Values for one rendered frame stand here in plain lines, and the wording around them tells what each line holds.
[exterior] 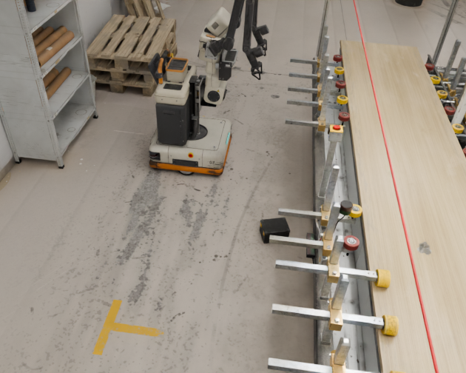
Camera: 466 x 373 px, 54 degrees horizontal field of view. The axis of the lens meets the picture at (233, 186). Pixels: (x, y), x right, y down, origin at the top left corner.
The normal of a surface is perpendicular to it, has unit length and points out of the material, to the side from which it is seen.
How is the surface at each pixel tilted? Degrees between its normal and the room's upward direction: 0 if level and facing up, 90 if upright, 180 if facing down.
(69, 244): 0
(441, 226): 0
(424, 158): 0
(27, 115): 90
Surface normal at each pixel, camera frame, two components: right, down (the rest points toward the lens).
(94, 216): 0.04, -0.76
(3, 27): -0.13, 0.64
